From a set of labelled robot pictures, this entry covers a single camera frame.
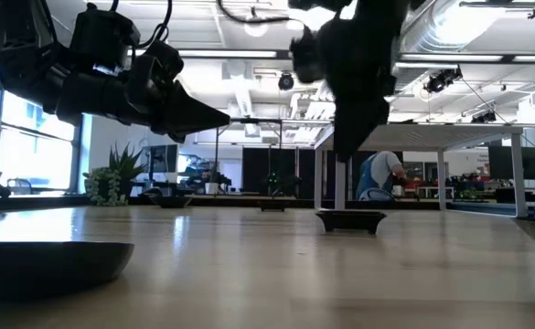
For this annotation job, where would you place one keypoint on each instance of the black square mini plate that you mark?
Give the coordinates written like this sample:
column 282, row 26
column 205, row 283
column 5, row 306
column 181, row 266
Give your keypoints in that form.
column 350, row 220
column 274, row 205

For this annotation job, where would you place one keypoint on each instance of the black teardrop mini plate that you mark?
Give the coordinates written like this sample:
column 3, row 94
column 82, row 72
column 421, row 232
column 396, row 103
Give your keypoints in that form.
column 43, row 269

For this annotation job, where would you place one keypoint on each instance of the black ceiling spotlight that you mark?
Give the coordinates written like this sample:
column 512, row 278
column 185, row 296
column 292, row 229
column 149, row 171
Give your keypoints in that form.
column 441, row 81
column 484, row 118

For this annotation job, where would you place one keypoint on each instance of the black ceiling dome camera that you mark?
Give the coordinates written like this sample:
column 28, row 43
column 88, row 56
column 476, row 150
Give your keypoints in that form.
column 286, row 82

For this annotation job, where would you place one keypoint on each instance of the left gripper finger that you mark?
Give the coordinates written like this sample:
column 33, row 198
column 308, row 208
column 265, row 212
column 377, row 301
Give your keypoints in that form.
column 194, row 133
column 198, row 114

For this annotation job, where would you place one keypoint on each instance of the black gantry frame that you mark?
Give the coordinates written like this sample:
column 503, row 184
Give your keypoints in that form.
column 249, row 121

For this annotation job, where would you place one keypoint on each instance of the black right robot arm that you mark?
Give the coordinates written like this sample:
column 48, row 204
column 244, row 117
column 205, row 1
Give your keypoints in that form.
column 377, row 7

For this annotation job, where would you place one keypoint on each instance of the black monitor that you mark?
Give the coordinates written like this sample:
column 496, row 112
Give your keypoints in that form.
column 516, row 162
column 159, row 158

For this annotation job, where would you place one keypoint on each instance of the small green potted plant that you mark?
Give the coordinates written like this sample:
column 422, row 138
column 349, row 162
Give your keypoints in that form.
column 111, row 183

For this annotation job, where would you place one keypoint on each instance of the ceiling light strip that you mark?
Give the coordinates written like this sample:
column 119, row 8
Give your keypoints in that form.
column 468, row 58
column 230, row 53

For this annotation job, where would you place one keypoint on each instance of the white plant pot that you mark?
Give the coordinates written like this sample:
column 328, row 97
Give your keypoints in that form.
column 211, row 188

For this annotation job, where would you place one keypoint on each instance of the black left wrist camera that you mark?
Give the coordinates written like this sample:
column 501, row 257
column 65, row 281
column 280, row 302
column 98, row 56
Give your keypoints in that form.
column 102, row 36

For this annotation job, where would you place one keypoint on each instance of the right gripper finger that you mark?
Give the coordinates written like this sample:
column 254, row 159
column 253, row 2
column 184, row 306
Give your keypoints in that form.
column 356, row 128

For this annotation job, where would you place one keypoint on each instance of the black partition screen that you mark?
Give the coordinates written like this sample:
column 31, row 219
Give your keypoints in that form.
column 290, row 160

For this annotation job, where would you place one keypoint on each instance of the person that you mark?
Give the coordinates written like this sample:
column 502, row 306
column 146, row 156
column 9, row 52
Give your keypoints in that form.
column 379, row 171
column 205, row 176

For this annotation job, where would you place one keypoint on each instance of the silver ventilation duct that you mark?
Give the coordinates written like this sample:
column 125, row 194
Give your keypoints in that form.
column 431, row 27

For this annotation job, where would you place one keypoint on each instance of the grey office chair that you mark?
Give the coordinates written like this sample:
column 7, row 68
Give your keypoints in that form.
column 20, row 183

